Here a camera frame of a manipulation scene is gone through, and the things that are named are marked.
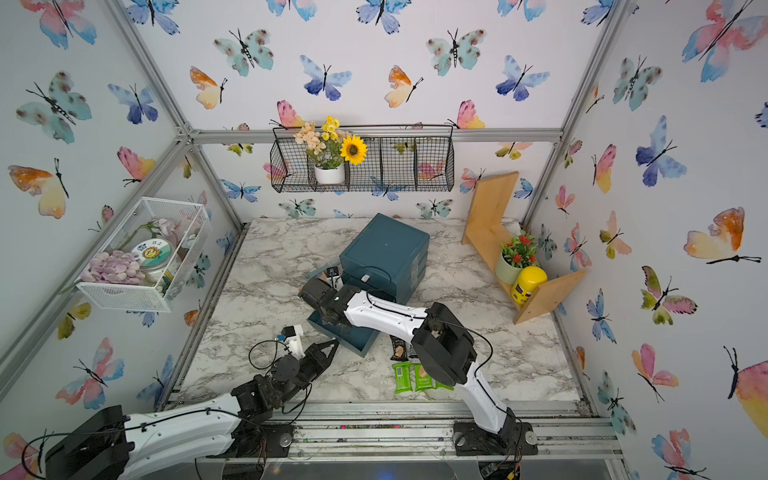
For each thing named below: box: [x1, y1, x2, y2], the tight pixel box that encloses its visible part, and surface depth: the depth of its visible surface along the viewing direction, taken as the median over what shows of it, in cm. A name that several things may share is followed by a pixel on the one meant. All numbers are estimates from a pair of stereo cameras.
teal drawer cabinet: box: [339, 213, 430, 305], surface depth 87 cm
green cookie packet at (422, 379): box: [414, 363, 433, 391], surface depth 84 cm
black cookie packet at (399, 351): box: [390, 334, 409, 362], surface depth 88 cm
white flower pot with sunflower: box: [294, 116, 368, 185], surface depth 86 cm
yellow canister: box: [511, 265, 548, 304], surface depth 86 cm
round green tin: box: [132, 238, 174, 271], surface depth 67 cm
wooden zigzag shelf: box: [461, 172, 586, 325], surface depth 102 cm
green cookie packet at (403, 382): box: [391, 361, 413, 394], surface depth 84 cm
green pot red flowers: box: [495, 234, 539, 285], surface depth 88 cm
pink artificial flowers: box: [80, 250, 146, 284], surface depth 61 cm
